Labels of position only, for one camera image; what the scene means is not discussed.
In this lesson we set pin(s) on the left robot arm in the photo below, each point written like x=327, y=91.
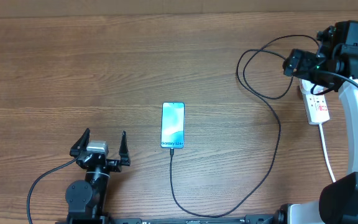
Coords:
x=86, y=198

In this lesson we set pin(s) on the white power strip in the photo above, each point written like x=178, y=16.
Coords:
x=316, y=109

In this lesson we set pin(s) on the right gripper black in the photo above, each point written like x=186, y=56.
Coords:
x=303, y=63

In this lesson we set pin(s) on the white charger plug adapter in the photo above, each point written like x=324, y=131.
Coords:
x=307, y=87

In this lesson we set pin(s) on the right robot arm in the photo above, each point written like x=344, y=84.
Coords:
x=335, y=67

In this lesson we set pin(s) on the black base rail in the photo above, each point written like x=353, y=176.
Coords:
x=248, y=219

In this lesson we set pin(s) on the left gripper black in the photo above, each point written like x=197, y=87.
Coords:
x=115, y=165

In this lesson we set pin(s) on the blue Galaxy smartphone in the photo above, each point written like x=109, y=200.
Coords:
x=173, y=125

